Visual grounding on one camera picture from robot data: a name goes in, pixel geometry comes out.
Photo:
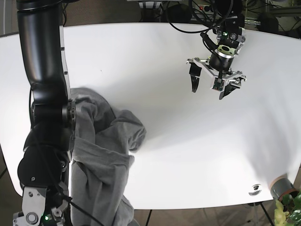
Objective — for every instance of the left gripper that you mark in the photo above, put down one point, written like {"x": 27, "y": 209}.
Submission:
{"x": 218, "y": 67}

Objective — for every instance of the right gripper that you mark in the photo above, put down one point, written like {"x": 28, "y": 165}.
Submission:
{"x": 38, "y": 209}

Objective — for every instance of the right metal table grommet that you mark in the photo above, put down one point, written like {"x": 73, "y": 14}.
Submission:
{"x": 255, "y": 190}

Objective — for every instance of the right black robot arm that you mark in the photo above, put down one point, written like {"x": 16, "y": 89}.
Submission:
{"x": 43, "y": 171}

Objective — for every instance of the green plant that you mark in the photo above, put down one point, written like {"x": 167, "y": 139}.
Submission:
{"x": 288, "y": 210}

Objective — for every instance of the grey long sleeve shirt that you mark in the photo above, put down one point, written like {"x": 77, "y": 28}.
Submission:
{"x": 101, "y": 160}

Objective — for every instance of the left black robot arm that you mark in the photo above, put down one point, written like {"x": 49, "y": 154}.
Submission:
{"x": 224, "y": 36}

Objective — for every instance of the grey plant pot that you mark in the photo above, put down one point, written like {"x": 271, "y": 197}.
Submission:
{"x": 282, "y": 186}

